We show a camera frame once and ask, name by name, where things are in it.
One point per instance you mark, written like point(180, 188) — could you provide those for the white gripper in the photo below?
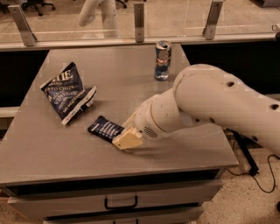
point(144, 119)

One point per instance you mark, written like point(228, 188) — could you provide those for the blue rxbar blueberry wrapper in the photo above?
point(105, 129)

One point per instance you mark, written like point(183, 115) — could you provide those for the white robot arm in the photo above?
point(205, 94)

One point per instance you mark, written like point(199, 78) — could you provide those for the silver blue redbull can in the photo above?
point(163, 60)

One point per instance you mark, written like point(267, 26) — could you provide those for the blue potato chips bag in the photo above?
point(67, 94)

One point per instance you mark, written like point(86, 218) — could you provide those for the lower grey drawer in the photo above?
point(178, 215)

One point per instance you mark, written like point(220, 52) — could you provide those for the grey drawer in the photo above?
point(92, 201)
point(178, 215)

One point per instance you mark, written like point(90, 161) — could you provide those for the upper grey drawer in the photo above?
point(92, 201)

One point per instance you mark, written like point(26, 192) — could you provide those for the black table leg bar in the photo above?
point(253, 167)

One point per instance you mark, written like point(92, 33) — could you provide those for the black office chair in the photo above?
point(35, 4)

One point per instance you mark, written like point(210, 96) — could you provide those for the black drawer handle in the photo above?
point(120, 203)

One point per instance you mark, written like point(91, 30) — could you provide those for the middle metal glass bracket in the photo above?
point(139, 22)

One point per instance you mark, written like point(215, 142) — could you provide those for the metal glass bracket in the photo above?
point(139, 22)
point(25, 31)
point(212, 19)

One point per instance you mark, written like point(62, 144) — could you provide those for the right metal glass bracket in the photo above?
point(212, 19)

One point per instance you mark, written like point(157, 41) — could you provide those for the left metal glass bracket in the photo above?
point(25, 31)

